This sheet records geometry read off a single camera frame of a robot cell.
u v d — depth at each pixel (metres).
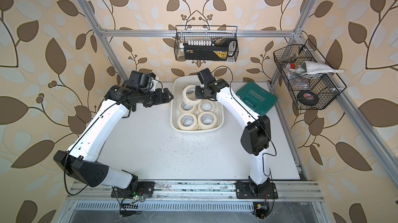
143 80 0.57
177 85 1.09
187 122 0.98
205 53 0.85
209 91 0.61
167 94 0.67
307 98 0.72
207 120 0.99
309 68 0.63
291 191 0.75
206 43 0.83
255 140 0.50
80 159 0.40
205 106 1.05
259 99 1.04
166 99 0.66
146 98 0.60
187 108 1.02
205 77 0.65
